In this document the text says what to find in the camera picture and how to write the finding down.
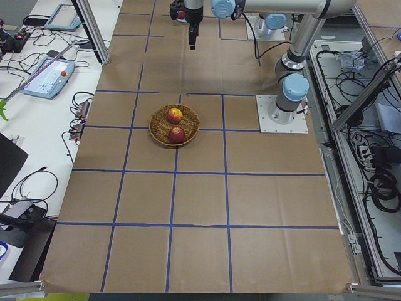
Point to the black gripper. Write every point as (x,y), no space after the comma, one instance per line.
(193,15)

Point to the yellow-red apple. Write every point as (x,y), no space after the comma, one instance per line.
(174,115)

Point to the woven wicker basket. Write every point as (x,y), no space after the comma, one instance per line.
(159,126)

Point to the dark red apple in basket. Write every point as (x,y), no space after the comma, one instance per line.
(176,135)

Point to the blue teach pendant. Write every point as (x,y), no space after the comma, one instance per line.
(64,18)
(51,81)

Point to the grabber stick with green tip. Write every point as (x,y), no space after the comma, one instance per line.
(32,77)

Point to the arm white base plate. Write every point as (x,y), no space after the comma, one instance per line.
(268,28)
(272,120)

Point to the aluminium frame post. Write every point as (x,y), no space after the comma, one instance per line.
(92,30)

